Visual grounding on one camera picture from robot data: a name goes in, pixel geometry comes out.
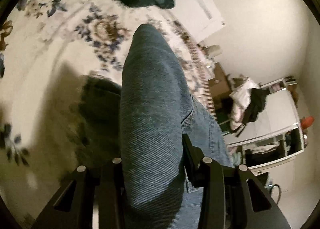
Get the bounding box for blue denim jeans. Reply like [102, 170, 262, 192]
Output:
[120, 24, 232, 228]

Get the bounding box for white wardrobe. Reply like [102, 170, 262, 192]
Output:
[224, 78, 305, 172]

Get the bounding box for clothes pile on chair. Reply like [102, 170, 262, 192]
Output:
[229, 76, 270, 137]

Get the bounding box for brown cardboard box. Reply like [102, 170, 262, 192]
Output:
[208, 62, 232, 109]

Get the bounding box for white bedside table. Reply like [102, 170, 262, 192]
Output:
[200, 44, 222, 80]

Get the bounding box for floral bed blanket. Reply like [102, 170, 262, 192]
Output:
[1, 0, 209, 222]

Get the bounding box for white bed headboard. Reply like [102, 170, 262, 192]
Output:
[170, 0, 225, 43]

